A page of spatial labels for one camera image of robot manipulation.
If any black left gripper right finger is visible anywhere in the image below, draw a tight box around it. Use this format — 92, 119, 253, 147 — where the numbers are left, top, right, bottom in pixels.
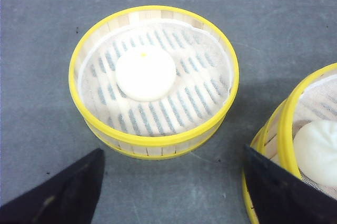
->
244, 144, 337, 224

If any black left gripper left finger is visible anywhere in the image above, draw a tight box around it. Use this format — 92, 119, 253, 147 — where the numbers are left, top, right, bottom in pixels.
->
1, 148, 105, 223

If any white bun rear left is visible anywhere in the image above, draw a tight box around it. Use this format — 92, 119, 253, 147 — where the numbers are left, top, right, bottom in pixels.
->
293, 120, 336, 187

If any white mesh liner stacked basket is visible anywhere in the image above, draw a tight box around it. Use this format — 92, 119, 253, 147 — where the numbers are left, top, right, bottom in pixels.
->
292, 75, 336, 199

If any round white bun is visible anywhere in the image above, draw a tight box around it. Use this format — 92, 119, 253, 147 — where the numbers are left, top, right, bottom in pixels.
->
115, 47, 176, 102

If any white mesh steamer liner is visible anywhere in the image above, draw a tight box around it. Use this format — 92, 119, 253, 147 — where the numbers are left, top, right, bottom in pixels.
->
77, 19, 233, 137

